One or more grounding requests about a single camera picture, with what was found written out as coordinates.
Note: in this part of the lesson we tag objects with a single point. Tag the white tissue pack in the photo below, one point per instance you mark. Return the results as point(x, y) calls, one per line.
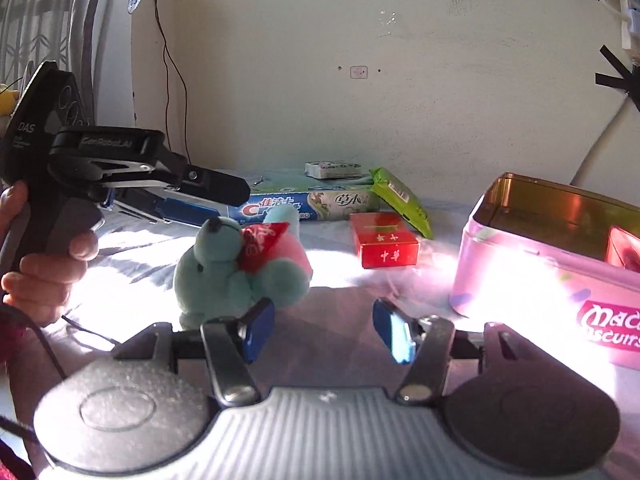
point(332, 170)

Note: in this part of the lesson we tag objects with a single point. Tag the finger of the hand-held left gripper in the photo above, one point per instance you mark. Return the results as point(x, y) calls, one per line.
point(180, 207)
point(220, 186)

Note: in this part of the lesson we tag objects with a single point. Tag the green packet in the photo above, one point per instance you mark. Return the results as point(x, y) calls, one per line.
point(402, 200)

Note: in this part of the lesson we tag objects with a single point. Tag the white power strip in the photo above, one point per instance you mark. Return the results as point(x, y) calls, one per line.
point(630, 5)

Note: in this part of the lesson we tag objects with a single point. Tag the blue toothpaste box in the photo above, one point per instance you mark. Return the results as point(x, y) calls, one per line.
point(320, 206)

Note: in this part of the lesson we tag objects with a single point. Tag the grey curtain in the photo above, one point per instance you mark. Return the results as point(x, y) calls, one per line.
point(95, 35)

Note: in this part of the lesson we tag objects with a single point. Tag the black tape cross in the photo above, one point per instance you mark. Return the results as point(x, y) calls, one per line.
point(617, 77)

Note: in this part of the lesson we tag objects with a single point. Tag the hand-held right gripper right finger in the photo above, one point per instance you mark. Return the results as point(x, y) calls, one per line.
point(395, 332)

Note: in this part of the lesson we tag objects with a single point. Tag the person's left hand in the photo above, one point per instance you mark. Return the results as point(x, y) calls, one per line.
point(45, 285)

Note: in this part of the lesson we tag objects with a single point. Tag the round wall hook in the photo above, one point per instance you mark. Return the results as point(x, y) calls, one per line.
point(134, 0)

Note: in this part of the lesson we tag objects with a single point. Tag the small white wall sticker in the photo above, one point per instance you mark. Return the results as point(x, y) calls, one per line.
point(359, 71)

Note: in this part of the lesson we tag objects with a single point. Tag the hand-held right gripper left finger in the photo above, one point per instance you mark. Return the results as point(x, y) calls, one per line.
point(257, 332)

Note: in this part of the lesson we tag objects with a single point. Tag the pink biscuit tin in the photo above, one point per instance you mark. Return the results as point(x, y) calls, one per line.
point(520, 270)

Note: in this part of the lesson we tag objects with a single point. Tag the teal and pink plush toy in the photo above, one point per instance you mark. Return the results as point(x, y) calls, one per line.
point(215, 270)

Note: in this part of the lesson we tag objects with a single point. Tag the person's left forearm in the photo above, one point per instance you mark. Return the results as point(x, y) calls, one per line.
point(30, 385)

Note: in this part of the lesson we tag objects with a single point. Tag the yellow toy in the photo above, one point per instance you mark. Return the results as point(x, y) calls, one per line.
point(6, 100)

